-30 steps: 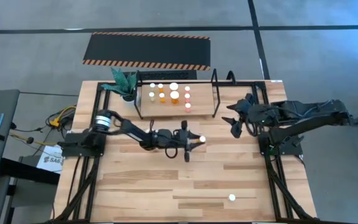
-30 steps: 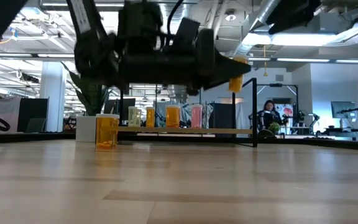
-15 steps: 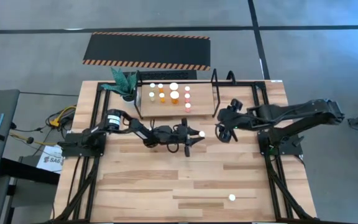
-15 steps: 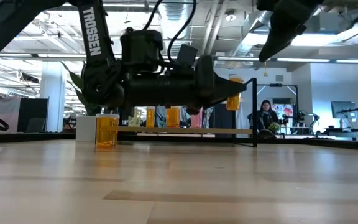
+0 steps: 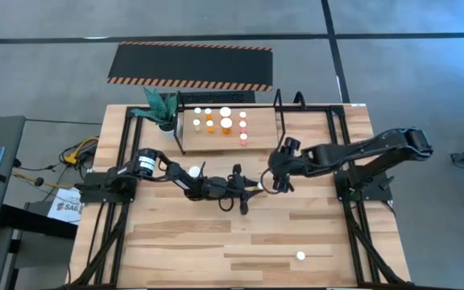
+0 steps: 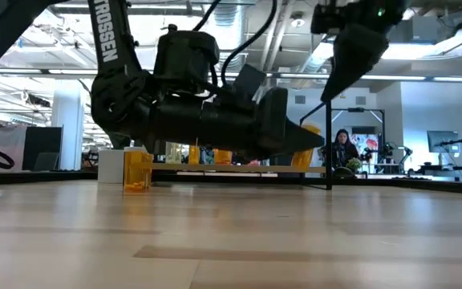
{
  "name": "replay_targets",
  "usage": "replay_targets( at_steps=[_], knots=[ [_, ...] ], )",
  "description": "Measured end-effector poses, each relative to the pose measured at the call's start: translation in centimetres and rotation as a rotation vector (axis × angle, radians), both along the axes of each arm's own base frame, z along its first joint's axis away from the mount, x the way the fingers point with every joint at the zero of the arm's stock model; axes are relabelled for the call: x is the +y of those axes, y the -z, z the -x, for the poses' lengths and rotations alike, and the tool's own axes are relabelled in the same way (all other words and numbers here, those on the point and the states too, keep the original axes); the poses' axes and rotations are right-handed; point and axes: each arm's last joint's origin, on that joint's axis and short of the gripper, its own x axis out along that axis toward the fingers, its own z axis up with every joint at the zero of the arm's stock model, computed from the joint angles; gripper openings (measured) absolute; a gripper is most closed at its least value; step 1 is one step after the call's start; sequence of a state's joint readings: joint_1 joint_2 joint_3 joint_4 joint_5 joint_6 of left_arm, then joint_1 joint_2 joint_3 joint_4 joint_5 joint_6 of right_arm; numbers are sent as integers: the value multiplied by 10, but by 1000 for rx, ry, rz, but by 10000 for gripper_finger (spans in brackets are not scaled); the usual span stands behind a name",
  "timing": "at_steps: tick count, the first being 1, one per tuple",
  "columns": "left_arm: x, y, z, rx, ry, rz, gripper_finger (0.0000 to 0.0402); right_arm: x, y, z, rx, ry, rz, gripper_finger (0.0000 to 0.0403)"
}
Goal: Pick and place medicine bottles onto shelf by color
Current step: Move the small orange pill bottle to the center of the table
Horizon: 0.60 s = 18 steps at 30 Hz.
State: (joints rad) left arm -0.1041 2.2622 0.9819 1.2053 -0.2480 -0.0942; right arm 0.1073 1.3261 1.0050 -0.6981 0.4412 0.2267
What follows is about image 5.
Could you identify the black curved hook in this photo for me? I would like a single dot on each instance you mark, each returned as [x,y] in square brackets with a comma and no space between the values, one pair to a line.
[299,100]

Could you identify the black round knob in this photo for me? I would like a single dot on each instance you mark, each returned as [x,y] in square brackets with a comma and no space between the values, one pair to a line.
[38,181]

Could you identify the white printed paper sheet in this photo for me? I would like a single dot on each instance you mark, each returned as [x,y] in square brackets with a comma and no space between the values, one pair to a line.
[65,209]

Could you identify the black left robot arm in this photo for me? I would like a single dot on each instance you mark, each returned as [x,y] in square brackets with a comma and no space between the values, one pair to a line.
[175,173]

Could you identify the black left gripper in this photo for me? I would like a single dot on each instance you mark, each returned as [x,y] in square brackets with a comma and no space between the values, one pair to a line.
[236,185]

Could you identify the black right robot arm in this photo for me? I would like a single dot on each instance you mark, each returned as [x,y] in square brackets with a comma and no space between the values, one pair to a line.
[336,155]

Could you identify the black side table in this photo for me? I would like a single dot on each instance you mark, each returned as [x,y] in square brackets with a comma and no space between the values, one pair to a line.
[34,221]

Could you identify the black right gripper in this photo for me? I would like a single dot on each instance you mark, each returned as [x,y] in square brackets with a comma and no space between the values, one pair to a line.
[282,171]

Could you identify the large orange pill bottle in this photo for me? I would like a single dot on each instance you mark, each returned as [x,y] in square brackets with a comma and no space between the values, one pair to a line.
[224,111]
[193,171]
[226,123]

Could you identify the black hazard-striped floor mat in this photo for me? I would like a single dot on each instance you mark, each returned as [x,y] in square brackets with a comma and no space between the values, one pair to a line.
[187,64]

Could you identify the potted snake plant white pot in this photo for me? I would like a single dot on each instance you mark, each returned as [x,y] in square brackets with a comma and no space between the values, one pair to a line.
[159,106]

